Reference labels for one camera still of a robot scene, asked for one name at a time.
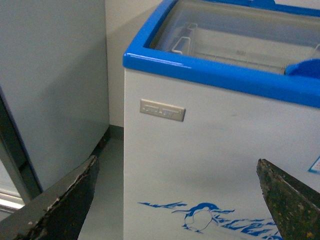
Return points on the white chest freezer blue rim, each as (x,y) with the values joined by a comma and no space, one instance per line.
(197,179)

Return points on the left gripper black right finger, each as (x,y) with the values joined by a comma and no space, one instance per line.
(293,205)

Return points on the white wire freezer basket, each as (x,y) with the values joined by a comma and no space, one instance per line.
(243,51)

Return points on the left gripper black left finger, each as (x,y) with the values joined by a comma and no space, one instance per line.
(59,212)

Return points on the silver brand name plate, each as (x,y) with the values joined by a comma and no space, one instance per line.
(162,110)

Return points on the grey upright cabinet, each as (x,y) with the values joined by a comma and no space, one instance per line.
(53,79)

